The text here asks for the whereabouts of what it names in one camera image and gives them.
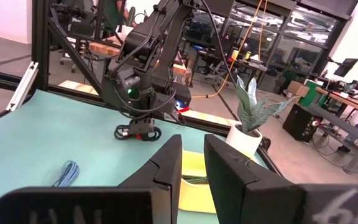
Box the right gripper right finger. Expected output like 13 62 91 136
203 134 358 224

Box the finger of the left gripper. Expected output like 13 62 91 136
141 117 155 136
128 118 142 136

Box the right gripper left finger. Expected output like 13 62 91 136
0 134 183 224

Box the black cable with red tie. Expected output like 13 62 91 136
114 123 163 142

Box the blue white braided cable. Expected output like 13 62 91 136
53 160 80 188

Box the yellow plastic basket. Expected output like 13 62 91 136
178 149 219 215

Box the white plant pot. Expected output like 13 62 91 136
225 123 263 159

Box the green snake plant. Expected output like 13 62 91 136
235 75 301 134

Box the wooden workbench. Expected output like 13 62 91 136
88 32 189 77

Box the black box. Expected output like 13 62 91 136
282 103 323 143

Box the cardboard box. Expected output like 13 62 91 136
286 80 310 98

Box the grey metal workbench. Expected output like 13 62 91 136
306 86 358 172

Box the green bin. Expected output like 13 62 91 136
298 80 326 108

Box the silver aluminium extrusion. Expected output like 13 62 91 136
6 61 39 112

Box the tilted black monitor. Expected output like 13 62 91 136
333 58 358 78

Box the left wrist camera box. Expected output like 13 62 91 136
116 68 142 101

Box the orange extension cord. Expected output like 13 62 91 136
191 0 269 99

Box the black aluminium rig frame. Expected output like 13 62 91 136
0 0 284 178

